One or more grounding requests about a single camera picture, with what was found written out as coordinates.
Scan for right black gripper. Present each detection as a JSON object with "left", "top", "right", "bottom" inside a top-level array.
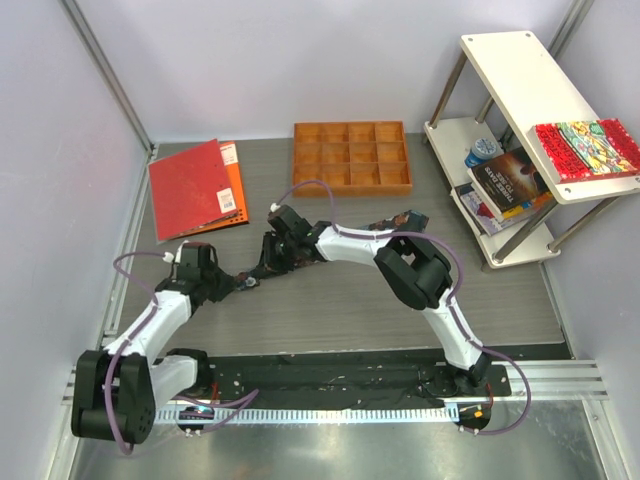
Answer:
[{"left": 255, "top": 232, "right": 299, "bottom": 280}]

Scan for floral navy necktie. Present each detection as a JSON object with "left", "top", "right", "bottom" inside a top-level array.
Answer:
[{"left": 235, "top": 210, "right": 428, "bottom": 291}]

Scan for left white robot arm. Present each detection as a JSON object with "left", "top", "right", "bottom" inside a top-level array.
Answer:
[{"left": 70, "top": 241, "right": 236, "bottom": 454}]

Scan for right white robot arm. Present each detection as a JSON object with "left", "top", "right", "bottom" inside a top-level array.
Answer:
[{"left": 253, "top": 204, "right": 491, "bottom": 395}]

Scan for red folder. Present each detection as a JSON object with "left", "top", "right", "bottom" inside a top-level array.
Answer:
[{"left": 148, "top": 140, "right": 237, "bottom": 242}]

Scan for orange wooden compartment tray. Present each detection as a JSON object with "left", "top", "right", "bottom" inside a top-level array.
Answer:
[{"left": 292, "top": 121, "right": 413, "bottom": 197}]

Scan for orange notebook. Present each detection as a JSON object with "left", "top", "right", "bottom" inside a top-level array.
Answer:
[{"left": 200, "top": 142, "right": 249, "bottom": 232}]

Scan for bottom stacked books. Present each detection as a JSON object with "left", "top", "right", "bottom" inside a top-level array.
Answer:
[{"left": 453, "top": 182, "right": 552, "bottom": 236}]

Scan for blue lidded jar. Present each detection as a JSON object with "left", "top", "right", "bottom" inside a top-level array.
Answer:
[{"left": 464, "top": 137, "right": 503, "bottom": 168}]

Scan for white two-tier shelf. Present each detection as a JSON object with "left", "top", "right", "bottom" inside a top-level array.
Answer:
[{"left": 424, "top": 31, "right": 639, "bottom": 269}]

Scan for dark brown book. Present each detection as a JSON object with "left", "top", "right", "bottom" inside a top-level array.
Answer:
[{"left": 467, "top": 147, "right": 552, "bottom": 220}]

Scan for red colourful book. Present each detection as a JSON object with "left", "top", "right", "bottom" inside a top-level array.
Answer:
[{"left": 534, "top": 119, "right": 639, "bottom": 183}]

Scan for slotted white cable duct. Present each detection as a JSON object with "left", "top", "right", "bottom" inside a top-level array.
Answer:
[{"left": 154, "top": 404, "right": 459, "bottom": 426}]

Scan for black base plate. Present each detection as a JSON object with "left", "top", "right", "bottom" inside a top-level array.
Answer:
[{"left": 187, "top": 349, "right": 512, "bottom": 410}]

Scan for left aluminium frame post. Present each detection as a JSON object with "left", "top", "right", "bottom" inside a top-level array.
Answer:
[{"left": 59, "top": 0, "right": 154, "bottom": 154}]

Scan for aluminium frame post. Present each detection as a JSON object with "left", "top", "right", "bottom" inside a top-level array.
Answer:
[
  {"left": 59, "top": 0, "right": 154, "bottom": 154},
  {"left": 547, "top": 0, "right": 595, "bottom": 60}
]

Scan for aluminium rail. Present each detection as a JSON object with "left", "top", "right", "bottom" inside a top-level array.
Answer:
[{"left": 62, "top": 359, "right": 610, "bottom": 405}]

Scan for right aluminium frame post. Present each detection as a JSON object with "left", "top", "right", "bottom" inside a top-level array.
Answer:
[{"left": 547, "top": 0, "right": 595, "bottom": 60}]

